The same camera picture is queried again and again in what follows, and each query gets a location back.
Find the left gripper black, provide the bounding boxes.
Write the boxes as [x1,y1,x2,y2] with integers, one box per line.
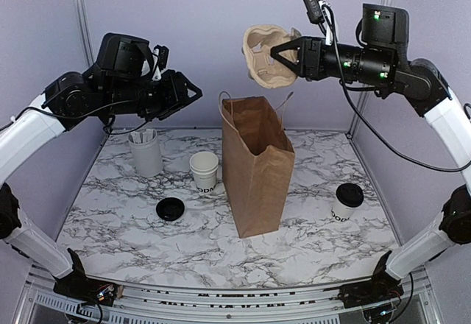
[101,67,202,121]

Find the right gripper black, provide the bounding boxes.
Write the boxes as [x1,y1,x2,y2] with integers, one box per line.
[272,34,396,88]

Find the brown pulp cup carrier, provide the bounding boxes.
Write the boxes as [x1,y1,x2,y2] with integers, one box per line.
[242,24,302,89]

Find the brown paper bag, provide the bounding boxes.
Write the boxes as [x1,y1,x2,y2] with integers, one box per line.
[218,91,295,239]

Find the white paper cup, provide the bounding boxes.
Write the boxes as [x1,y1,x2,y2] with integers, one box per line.
[330,200,357,223]

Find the black plastic cup lid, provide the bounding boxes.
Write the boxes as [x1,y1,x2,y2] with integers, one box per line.
[336,183,364,208]

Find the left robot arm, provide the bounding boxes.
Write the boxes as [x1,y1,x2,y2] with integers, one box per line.
[1,33,202,303]

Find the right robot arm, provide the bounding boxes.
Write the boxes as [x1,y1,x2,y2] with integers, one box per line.
[270,0,470,308]

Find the white sugar packets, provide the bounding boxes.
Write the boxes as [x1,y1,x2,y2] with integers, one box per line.
[130,128,155,144]

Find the grey cylindrical canister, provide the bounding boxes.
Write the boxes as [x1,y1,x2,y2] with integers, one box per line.
[128,129,163,177]

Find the stack of white paper cups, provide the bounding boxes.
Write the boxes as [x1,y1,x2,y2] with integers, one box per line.
[189,151,219,193]

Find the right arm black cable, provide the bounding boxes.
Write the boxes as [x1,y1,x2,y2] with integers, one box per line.
[319,3,471,172]

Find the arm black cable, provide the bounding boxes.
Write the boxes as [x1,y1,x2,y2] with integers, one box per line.
[319,3,471,172]
[0,99,118,135]

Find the right aluminium frame post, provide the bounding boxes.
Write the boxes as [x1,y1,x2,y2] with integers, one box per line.
[345,0,398,141]

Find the aluminium frame post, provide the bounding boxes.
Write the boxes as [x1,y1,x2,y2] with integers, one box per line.
[73,0,93,66]
[345,0,398,141]

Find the left aluminium frame post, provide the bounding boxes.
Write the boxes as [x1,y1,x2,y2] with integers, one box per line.
[73,0,93,66]

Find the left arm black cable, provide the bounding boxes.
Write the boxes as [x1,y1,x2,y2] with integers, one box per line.
[0,99,118,135]

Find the front aluminium rail base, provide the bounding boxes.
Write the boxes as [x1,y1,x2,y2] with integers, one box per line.
[13,264,443,323]

